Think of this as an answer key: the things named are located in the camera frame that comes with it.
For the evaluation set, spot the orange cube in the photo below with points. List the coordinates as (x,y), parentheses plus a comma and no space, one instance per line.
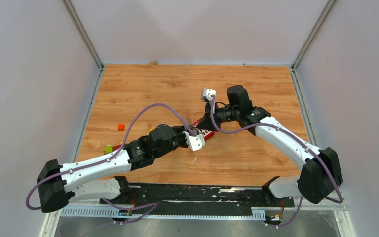
(121,127)

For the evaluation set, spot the red window toy block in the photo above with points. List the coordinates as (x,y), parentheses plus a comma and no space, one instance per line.
(207,134)

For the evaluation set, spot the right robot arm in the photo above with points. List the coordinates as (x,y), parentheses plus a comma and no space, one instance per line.
(320,172)

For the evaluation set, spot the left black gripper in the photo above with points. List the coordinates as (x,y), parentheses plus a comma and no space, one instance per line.
(180,130)

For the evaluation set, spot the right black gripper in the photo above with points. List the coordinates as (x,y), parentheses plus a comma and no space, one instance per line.
(205,123)

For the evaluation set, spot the white slotted cable duct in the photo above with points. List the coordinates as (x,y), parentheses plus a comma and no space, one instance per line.
(109,212)

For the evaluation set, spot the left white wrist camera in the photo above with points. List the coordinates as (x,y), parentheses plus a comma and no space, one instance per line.
(195,143)

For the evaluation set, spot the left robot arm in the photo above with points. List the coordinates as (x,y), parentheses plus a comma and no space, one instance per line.
(60,184)

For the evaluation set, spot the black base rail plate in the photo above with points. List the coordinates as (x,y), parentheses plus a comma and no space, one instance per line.
(181,199)

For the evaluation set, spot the small red yellow toy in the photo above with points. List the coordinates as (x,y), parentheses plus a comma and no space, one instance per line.
(111,148)

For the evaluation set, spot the grey metal keyring disc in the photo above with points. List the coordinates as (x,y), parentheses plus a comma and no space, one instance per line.
(190,122)

